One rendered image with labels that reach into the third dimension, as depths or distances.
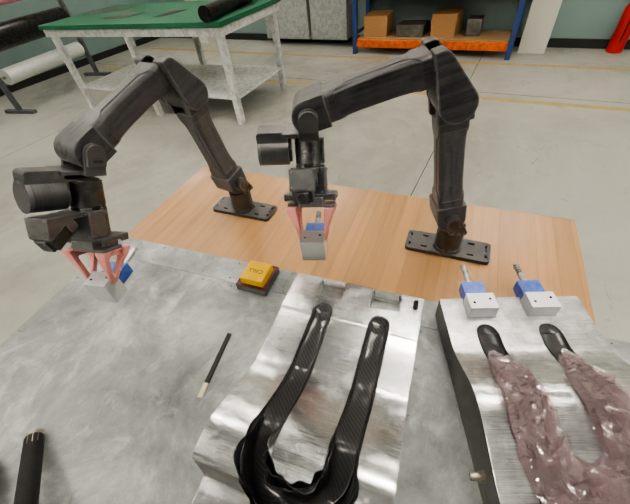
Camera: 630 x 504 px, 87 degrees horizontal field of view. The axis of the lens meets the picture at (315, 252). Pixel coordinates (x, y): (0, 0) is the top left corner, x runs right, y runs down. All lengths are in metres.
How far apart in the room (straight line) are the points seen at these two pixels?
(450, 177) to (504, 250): 0.29
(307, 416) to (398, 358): 0.18
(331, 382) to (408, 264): 0.39
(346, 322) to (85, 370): 0.55
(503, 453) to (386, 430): 0.16
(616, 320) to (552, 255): 1.13
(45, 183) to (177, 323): 0.37
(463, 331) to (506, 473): 0.23
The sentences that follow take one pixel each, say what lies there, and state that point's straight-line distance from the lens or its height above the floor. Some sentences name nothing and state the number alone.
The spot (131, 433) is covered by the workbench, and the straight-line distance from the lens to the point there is 0.75.
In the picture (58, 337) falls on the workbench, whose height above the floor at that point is 0.80.
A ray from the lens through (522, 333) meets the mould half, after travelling 0.72.
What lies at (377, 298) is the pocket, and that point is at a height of 0.87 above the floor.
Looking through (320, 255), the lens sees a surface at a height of 0.92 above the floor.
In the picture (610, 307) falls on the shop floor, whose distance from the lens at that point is 2.12.
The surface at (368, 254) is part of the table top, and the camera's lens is 0.87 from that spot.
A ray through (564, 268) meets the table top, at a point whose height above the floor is 0.80.
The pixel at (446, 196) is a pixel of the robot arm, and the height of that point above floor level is 0.98.
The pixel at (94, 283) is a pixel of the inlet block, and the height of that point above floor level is 0.95.
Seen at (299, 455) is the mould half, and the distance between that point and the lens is 0.50.
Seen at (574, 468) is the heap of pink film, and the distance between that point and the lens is 0.60.
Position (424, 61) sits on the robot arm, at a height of 1.25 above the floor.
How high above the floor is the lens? 1.42
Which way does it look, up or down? 45 degrees down
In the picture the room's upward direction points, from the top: 7 degrees counter-clockwise
